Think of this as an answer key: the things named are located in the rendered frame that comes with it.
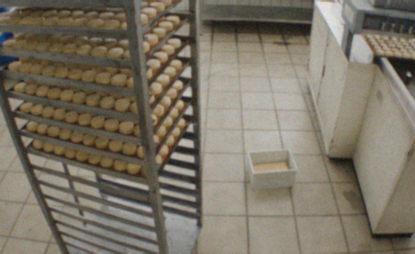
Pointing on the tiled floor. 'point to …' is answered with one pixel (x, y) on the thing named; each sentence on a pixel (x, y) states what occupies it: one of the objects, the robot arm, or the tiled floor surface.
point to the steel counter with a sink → (247, 13)
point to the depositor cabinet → (339, 83)
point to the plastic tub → (271, 169)
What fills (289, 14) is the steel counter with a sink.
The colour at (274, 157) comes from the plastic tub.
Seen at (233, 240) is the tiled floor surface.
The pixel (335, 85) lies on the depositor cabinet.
